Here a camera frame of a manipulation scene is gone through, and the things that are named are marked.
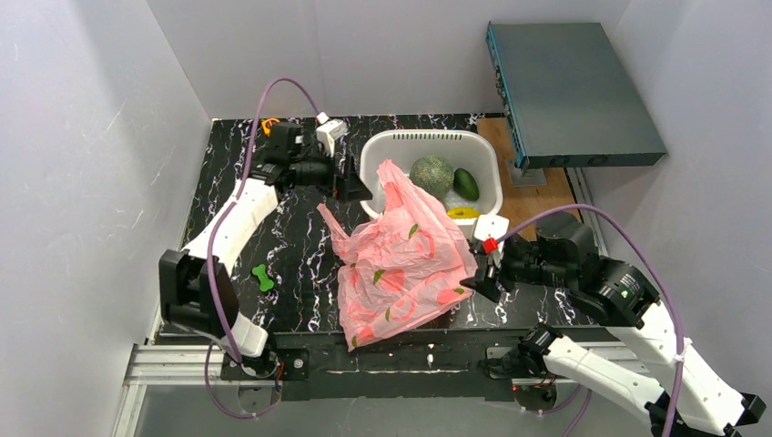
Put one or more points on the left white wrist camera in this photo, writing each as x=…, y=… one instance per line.
x=329, y=133

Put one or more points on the fake green avocado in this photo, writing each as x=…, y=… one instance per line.
x=465, y=185

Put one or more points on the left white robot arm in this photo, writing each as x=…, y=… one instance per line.
x=196, y=292

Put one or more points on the wooden board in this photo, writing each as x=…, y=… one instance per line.
x=522, y=203

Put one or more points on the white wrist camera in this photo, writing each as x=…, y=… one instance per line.
x=486, y=231
x=329, y=133

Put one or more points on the black marble mat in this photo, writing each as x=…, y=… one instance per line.
x=294, y=243

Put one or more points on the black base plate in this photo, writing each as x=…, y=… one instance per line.
x=476, y=363

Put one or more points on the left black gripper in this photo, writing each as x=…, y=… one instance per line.
x=340, y=177

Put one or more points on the grey metal box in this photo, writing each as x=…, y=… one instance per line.
x=567, y=98

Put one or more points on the pink plastic bag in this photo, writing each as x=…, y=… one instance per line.
x=402, y=269

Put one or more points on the green bone toy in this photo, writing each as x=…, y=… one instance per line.
x=260, y=273

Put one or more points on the aluminium frame rail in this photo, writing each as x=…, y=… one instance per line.
x=195, y=365

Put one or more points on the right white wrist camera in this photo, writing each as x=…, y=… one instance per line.
x=486, y=231

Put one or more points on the green fake melon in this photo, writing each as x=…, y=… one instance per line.
x=433, y=174

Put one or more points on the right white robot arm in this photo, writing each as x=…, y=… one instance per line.
x=676, y=393

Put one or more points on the orange tape measure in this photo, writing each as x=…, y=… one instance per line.
x=267, y=124

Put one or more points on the fake yellow fruit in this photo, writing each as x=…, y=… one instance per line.
x=463, y=213

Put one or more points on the white plastic basin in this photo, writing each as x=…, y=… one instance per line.
x=462, y=149

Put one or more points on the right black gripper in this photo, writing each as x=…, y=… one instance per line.
x=495, y=272

